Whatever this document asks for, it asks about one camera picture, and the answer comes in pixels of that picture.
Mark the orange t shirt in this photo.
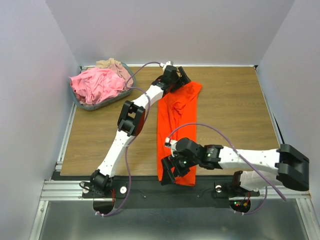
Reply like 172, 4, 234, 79
157, 81, 202, 187

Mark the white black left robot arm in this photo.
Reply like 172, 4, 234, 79
90, 61, 191, 197

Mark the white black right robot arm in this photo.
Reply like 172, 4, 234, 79
160, 137, 310, 195

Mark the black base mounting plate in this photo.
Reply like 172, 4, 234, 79
79, 175, 260, 213

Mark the beige t shirt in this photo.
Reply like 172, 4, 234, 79
95, 58, 133, 92

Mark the pink t shirt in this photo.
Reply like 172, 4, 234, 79
70, 67, 125, 106

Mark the grey laundry basket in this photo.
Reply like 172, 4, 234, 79
69, 62, 136, 111

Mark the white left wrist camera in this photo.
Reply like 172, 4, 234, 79
159, 60, 174, 70

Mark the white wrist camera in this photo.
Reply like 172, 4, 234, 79
159, 60, 174, 70
164, 137, 177, 148

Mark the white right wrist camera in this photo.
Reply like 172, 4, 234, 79
164, 137, 177, 148

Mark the aluminium frame rail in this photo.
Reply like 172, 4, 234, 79
41, 178, 87, 201

